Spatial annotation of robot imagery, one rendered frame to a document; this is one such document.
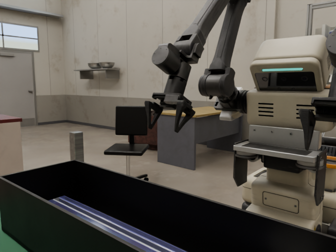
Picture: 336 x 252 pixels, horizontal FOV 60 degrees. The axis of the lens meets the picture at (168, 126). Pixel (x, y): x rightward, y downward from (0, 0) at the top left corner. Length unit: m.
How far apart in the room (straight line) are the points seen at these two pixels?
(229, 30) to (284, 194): 0.59
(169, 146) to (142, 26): 3.58
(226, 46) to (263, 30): 4.29
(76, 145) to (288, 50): 0.69
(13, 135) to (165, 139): 2.28
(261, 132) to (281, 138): 0.07
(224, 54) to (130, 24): 6.57
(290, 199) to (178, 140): 3.39
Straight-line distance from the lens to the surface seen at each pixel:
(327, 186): 1.35
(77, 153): 0.90
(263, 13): 5.40
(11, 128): 3.08
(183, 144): 4.30
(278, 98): 1.01
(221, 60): 1.04
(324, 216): 1.35
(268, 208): 1.12
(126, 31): 7.63
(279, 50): 0.99
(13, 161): 3.14
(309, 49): 0.96
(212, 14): 0.99
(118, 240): 0.36
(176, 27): 6.51
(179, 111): 0.77
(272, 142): 1.02
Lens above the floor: 1.24
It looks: 8 degrees down
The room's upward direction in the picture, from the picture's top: straight up
